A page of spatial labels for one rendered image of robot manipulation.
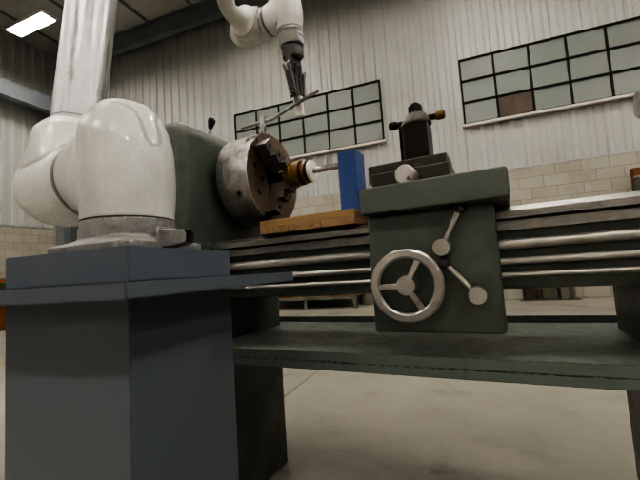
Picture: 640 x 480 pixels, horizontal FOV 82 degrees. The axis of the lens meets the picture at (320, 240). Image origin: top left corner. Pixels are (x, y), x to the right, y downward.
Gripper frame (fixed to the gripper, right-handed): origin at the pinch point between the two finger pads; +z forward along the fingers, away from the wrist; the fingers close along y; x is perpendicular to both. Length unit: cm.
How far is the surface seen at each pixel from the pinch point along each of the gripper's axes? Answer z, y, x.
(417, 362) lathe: 72, -44, -42
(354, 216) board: 41, -27, -26
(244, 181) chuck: 25.6, -22.4, 10.9
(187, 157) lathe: 16.2, -30.2, 25.6
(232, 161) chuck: 18.5, -21.4, 15.1
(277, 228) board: 41.3, -27.5, -2.4
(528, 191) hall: 35, 661, -109
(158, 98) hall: -342, 637, 748
